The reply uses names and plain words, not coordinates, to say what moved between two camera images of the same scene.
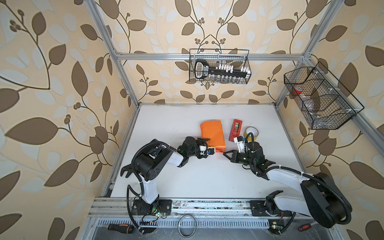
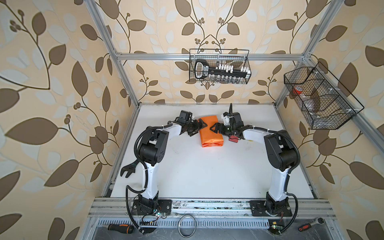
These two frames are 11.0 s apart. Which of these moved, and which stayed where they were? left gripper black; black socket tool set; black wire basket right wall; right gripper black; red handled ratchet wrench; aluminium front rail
Moved: left gripper black; right gripper black
Stayed: black socket tool set; red handled ratchet wrench; black wire basket right wall; aluminium front rail
